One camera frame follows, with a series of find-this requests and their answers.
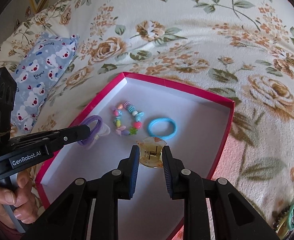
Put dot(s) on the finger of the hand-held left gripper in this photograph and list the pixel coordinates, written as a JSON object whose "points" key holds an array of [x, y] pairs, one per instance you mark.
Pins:
{"points": [[67, 136]]}

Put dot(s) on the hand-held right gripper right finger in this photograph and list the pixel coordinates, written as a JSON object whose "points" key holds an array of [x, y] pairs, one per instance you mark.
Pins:
{"points": [[167, 172]]}

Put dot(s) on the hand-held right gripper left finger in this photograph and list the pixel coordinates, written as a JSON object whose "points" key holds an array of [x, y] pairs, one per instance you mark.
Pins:
{"points": [[134, 172]]}

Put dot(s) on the yellow hair claw clip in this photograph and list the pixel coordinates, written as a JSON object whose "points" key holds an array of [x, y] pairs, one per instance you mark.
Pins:
{"points": [[150, 160]]}

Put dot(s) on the red cardboard box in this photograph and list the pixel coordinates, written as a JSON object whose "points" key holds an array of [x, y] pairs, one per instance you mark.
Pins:
{"points": [[187, 120]]}

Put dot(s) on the person's left hand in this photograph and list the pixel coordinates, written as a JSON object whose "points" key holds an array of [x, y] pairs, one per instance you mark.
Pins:
{"points": [[2, 200]]}

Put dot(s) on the blue bear-print pillow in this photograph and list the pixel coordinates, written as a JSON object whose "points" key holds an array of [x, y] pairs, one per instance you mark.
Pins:
{"points": [[44, 65]]}

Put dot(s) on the floral blanket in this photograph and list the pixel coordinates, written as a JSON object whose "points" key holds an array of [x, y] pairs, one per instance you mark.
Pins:
{"points": [[187, 42]]}

